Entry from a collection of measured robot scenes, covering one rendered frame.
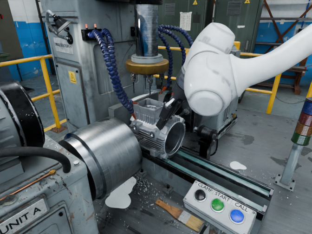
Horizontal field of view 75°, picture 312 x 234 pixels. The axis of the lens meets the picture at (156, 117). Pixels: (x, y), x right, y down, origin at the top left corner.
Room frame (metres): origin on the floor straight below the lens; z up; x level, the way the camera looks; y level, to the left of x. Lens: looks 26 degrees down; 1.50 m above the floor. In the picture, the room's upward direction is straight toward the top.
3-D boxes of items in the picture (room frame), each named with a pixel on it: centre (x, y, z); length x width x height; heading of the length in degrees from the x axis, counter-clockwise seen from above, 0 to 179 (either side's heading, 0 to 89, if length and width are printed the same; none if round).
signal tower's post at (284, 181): (0.72, -0.60, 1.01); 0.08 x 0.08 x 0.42; 50
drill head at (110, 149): (0.57, 0.23, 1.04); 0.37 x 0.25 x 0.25; 140
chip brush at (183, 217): (0.55, -0.09, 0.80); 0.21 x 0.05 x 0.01; 54
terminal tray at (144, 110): (0.85, 0.03, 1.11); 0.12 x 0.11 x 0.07; 51
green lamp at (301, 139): (0.72, -0.60, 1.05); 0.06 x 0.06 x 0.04
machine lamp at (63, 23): (0.81, 0.33, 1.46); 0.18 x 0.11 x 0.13; 50
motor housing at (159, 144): (0.83, -0.01, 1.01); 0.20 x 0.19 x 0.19; 51
